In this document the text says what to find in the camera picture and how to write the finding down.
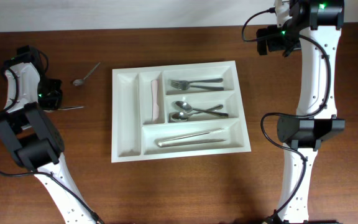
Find small dark teaspoon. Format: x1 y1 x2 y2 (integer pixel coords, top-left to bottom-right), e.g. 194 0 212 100
57 106 84 111

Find pink plastic knife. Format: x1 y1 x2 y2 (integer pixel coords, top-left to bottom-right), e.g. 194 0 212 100
151 80 159 123

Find steel fork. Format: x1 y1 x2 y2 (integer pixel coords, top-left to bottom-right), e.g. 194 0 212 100
170 78 223 85
170 82 224 91

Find steel tablespoon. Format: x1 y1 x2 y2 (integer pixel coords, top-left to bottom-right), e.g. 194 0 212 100
169 104 224 122
173 101 229 118

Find long steel tongs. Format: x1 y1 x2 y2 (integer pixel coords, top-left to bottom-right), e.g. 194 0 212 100
156 129 226 147

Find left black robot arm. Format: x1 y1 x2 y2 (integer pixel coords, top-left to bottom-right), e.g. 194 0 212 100
0 45 102 223

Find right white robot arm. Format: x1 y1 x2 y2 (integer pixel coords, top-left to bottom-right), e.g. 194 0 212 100
257 1 345 223

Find small steel teaspoon upper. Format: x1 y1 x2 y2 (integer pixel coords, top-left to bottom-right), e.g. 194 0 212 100
72 62 101 86

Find white plastic cutlery tray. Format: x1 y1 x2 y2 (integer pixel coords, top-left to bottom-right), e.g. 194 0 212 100
111 61 251 162

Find right black camera cable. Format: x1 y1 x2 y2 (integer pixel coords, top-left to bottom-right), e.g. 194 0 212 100
241 7 332 224

